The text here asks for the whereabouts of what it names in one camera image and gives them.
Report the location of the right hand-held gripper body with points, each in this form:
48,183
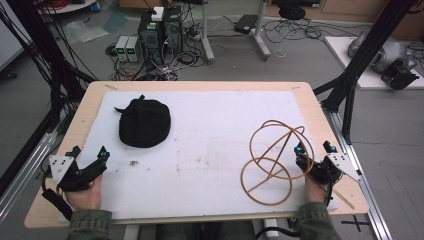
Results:
328,168

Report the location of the person's left hand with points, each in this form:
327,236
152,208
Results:
85,197

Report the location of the black cap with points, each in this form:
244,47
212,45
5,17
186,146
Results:
145,121

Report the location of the white floor platform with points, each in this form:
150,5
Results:
343,56

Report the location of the black computer tower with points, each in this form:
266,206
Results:
173,30
150,38

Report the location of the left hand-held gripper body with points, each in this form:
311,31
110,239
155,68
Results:
65,168

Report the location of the white foam mat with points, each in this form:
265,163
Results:
206,146

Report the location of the black flat box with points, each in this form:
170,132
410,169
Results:
246,23

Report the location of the aluminium rail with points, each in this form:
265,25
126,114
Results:
23,176
353,160

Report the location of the clear plastic sheet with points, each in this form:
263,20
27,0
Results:
83,31

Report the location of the person's right hand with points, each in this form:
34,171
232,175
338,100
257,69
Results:
313,191

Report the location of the black metal frame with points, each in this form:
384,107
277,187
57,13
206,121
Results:
363,56
46,50

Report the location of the grey metal stand leg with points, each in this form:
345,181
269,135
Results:
261,33
206,36

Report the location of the black stool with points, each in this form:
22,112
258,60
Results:
292,11

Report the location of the grey power supply unit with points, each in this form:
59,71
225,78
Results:
134,49
121,48

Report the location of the black device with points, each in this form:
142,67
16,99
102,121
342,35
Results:
398,76

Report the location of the white box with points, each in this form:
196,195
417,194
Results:
158,13

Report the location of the grey robot shell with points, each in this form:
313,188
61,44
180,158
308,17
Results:
388,53

